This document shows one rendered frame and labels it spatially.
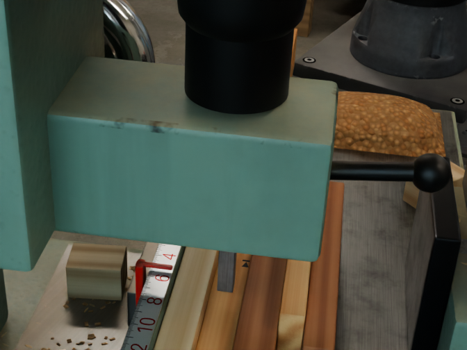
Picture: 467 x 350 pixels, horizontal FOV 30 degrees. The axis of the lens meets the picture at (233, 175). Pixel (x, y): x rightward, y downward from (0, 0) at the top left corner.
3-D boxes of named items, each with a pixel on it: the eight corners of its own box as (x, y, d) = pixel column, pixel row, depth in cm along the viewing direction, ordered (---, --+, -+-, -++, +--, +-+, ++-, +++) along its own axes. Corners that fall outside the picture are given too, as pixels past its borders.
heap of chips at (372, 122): (446, 160, 72) (452, 130, 70) (297, 144, 73) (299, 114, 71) (439, 113, 79) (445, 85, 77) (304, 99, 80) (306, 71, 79)
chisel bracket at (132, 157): (316, 289, 44) (335, 144, 39) (48, 255, 45) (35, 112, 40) (324, 208, 50) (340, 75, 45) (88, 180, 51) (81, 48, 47)
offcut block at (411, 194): (402, 200, 66) (408, 164, 65) (431, 188, 68) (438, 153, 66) (433, 221, 64) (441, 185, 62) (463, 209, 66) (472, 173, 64)
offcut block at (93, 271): (127, 275, 73) (126, 245, 71) (121, 301, 70) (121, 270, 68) (75, 272, 73) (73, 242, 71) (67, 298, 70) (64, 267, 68)
